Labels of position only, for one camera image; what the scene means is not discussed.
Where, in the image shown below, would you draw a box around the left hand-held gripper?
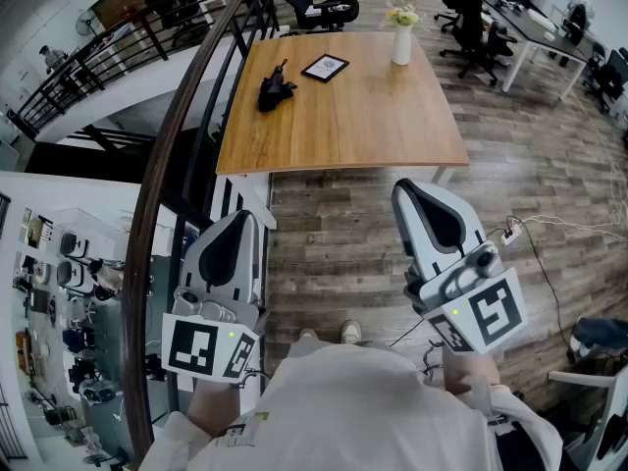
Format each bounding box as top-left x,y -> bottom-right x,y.
161,209 -> 262,387

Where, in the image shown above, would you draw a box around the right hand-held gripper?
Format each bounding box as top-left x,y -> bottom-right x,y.
392,178 -> 529,355

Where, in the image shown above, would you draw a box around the black umbrella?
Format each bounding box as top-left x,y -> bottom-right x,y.
257,58 -> 298,114

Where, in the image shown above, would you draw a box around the person's left forearm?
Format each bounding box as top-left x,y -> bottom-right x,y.
187,375 -> 249,439

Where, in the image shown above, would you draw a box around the person's right forearm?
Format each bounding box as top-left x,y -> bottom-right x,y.
441,345 -> 501,396

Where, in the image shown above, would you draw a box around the white power strip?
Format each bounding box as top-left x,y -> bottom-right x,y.
498,216 -> 523,247

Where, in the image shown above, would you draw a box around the black railing with wooden handrail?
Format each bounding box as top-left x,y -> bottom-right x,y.
7,0 -> 281,465

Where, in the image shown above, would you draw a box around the wooden table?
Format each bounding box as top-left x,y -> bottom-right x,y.
215,30 -> 471,188

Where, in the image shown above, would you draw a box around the white vase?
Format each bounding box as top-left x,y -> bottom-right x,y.
391,25 -> 412,67

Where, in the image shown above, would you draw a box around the person's white shirt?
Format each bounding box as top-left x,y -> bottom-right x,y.
139,339 -> 565,471

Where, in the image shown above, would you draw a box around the grey mesh office chair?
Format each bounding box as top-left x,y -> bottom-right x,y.
548,363 -> 628,471

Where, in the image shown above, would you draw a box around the yellow and white flowers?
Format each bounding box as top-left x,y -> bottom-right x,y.
380,1 -> 426,30

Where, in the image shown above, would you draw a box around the white desk with black top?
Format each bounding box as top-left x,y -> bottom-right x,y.
483,0 -> 590,100

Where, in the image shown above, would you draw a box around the standing fan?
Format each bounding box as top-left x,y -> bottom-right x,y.
75,10 -> 102,36

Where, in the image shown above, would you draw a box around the black cable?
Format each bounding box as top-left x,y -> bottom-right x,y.
507,213 -> 574,362

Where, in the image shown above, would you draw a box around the white cable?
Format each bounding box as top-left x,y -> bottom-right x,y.
519,162 -> 628,244

